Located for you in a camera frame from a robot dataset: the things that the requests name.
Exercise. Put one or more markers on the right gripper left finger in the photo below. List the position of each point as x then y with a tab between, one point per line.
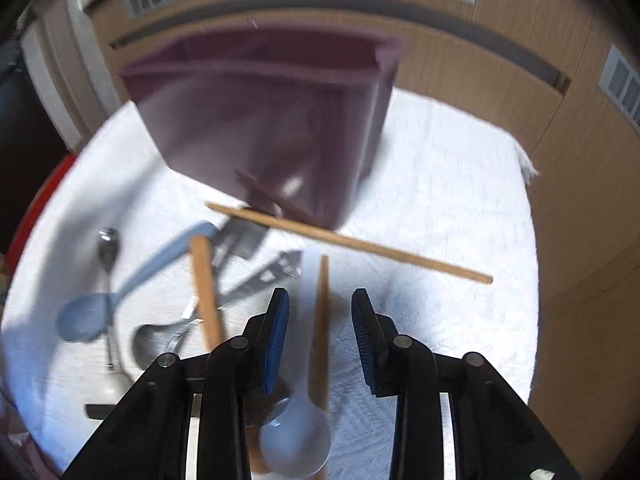
145	435

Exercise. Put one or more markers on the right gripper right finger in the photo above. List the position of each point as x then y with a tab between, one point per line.
496	435

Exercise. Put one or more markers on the white ball handled spoon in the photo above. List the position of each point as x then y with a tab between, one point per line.
117	379

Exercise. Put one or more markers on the smiley handle steel spoon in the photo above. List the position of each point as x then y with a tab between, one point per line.
151	340

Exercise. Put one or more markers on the blue plastic spoon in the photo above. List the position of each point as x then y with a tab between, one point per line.
84	318

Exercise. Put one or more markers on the wooden chopstick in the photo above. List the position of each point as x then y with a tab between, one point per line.
333	238
319	382

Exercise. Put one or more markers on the wooden spoon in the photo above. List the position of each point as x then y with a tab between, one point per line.
207	294

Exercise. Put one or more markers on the black handled steel spoon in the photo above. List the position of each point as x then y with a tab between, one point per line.
237	238

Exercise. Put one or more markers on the maroon plastic utensil bin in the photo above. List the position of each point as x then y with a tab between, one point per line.
286	117

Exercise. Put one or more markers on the small grey vent grille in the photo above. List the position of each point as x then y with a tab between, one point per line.
621	84

